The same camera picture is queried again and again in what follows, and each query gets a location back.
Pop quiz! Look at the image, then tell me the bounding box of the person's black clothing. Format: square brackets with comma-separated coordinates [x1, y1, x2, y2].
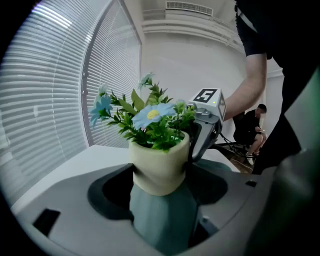
[234, 0, 320, 176]

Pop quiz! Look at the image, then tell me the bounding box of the person's right forearm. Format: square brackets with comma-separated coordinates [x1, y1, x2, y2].
[223, 52, 268, 123]

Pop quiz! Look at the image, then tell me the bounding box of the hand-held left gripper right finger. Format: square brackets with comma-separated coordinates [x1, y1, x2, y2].
[184, 161, 276, 256]

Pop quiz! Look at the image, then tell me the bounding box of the white table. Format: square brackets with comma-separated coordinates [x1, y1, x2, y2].
[11, 144, 241, 208]

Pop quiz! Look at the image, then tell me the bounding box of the white air vent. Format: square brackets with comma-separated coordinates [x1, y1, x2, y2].
[165, 0, 214, 16]

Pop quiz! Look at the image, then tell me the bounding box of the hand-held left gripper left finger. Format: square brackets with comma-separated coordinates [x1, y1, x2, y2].
[11, 162, 162, 256]

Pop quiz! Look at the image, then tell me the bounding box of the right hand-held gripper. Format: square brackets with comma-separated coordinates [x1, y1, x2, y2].
[187, 87, 227, 163]

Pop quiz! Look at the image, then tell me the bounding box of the small potted green plant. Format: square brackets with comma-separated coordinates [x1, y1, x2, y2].
[88, 72, 196, 197]

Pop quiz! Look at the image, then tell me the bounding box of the white window blind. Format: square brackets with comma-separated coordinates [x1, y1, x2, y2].
[0, 0, 118, 201]
[81, 0, 143, 148]

